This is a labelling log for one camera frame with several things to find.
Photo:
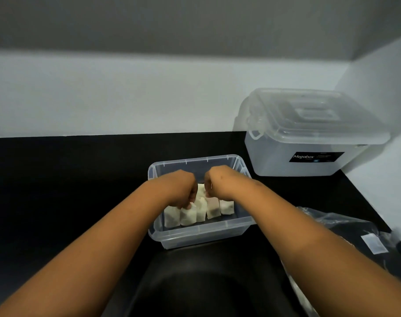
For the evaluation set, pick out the person's right hand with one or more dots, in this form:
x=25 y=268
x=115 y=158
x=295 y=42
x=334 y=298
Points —
x=227 y=183

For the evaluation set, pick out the person's left hand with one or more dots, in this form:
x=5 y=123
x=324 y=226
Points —
x=175 y=189

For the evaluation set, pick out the group of white paper pouches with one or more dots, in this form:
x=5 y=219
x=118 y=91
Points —
x=213 y=207

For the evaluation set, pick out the large translucent storage container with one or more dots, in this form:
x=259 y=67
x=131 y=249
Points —
x=270 y=161

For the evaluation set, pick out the small clear bin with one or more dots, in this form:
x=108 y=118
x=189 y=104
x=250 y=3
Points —
x=200 y=236

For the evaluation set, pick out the clear plastic bag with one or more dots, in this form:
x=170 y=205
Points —
x=345 y=221

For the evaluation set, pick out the person's left forearm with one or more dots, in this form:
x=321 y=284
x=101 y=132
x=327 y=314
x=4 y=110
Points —
x=81 y=257

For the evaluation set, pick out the person's right forearm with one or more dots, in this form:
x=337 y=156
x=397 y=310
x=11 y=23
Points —
x=336 y=260

